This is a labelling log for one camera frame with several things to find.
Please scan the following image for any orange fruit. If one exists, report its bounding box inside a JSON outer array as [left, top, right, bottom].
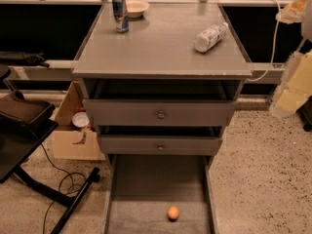
[[167, 206, 179, 220]]

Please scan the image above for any black floor cable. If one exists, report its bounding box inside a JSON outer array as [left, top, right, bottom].
[[39, 142, 88, 234]]

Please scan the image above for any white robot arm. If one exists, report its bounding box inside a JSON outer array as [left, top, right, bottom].
[[269, 0, 312, 118]]

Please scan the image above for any cardboard box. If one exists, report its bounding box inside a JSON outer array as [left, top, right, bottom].
[[51, 81, 105, 161]]

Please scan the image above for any grey drawer cabinet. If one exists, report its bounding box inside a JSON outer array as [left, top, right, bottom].
[[71, 1, 254, 162]]

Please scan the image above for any metal frame rail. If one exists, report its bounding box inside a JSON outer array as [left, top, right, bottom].
[[9, 59, 75, 81]]

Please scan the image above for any grey top drawer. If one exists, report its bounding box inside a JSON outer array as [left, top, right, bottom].
[[83, 78, 241, 127]]

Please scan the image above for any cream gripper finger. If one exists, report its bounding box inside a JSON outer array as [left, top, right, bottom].
[[269, 52, 312, 119], [275, 0, 308, 24]]

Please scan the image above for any white bowl on counter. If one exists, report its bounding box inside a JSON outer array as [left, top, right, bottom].
[[126, 0, 149, 19]]

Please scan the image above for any grey middle drawer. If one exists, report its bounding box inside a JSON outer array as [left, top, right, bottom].
[[98, 126, 224, 156]]

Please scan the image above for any grey bottom drawer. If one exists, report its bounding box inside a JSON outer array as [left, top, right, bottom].
[[102, 155, 219, 234]]

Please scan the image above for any grey drawer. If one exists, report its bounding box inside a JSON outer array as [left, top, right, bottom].
[[102, 155, 219, 234], [98, 126, 224, 156], [83, 78, 241, 127]]

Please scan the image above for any black object on rail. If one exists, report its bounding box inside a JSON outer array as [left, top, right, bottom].
[[0, 52, 50, 67]]

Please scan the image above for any black stand with tray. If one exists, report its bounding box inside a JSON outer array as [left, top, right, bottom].
[[0, 64, 99, 234]]

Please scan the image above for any white plastic bottle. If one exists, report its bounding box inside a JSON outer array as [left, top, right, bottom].
[[194, 22, 228, 53]]

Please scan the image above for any blue silver drink can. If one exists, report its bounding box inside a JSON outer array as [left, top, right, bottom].
[[112, 0, 129, 33]]

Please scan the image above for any white cable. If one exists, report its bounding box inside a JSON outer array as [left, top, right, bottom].
[[246, 0, 283, 83]]

